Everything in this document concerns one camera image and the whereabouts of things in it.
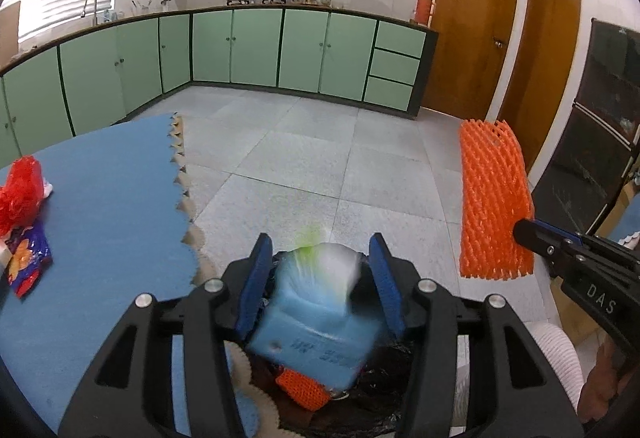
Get blue tissue pack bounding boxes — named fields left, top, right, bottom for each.
left=247, top=243, right=385, bottom=392

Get orange foam fruit net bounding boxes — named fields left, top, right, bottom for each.
left=459, top=120, right=534, bottom=281

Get blue snack wrapper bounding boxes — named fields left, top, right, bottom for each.
left=6, top=220, right=52, bottom=298

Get black trash bin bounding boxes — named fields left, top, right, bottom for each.
left=245, top=250, right=420, bottom=437

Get green lower kitchen cabinets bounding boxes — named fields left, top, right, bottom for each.
left=1, top=5, right=438, bottom=164

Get person's right hand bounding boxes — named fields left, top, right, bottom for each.
left=577, top=336, right=639, bottom=424

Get black refrigerator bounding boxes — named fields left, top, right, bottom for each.
left=533, top=18, right=640, bottom=233

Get orange foam net in bin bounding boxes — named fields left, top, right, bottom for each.
left=276, top=369, right=332, bottom=412

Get blue table mat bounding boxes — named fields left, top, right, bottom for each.
left=1, top=115, right=248, bottom=437

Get brown wooden door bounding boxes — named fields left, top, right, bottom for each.
left=422, top=0, right=518, bottom=119
left=498, top=0, right=582, bottom=169

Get red plastic bag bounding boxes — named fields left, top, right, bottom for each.
left=0, top=155, right=52, bottom=239

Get orange thermos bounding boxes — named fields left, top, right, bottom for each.
left=414, top=0, right=433, bottom=26

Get chrome sink faucet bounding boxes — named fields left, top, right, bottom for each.
left=80, top=0, right=99, bottom=27

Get brown cardboard box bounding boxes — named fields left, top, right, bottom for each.
left=0, top=1, right=21, bottom=68

